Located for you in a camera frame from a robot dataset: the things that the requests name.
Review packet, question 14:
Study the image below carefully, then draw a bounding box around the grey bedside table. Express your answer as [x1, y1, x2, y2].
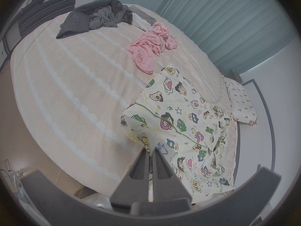
[217, 65, 243, 82]

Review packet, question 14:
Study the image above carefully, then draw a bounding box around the white printed pillow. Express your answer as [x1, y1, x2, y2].
[224, 77, 258, 126]

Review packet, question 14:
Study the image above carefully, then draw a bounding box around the black garment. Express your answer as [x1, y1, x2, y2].
[56, 0, 133, 39]

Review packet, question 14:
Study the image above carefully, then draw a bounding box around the grey and white garment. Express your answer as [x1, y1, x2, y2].
[128, 5, 157, 31]

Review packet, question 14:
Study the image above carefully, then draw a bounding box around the bed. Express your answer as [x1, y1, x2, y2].
[9, 4, 275, 197]

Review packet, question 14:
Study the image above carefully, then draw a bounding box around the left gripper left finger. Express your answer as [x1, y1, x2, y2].
[110, 147, 151, 212]

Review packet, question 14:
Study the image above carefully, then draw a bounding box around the black chest of drawers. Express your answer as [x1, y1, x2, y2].
[18, 0, 77, 36]

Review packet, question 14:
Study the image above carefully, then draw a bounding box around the pink garment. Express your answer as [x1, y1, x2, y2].
[127, 21, 178, 74]

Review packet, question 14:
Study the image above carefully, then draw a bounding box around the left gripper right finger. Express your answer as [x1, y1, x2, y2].
[152, 147, 192, 205]

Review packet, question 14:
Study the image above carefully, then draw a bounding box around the white printed pyjama top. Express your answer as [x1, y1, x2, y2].
[120, 65, 235, 196]

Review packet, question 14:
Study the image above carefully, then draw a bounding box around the dark grey garment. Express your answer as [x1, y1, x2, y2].
[88, 6, 119, 30]

